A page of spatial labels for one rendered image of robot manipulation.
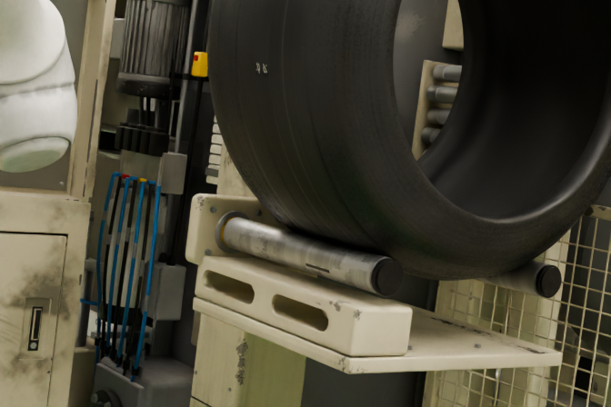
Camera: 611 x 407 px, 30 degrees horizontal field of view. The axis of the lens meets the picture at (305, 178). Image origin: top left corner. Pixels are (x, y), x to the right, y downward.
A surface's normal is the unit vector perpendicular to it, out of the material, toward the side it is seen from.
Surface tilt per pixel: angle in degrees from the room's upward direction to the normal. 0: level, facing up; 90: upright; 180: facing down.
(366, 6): 89
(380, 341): 90
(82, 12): 90
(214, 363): 90
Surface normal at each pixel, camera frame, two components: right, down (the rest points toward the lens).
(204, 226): 0.58, 0.11
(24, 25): 0.65, 0.65
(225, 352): -0.80, -0.07
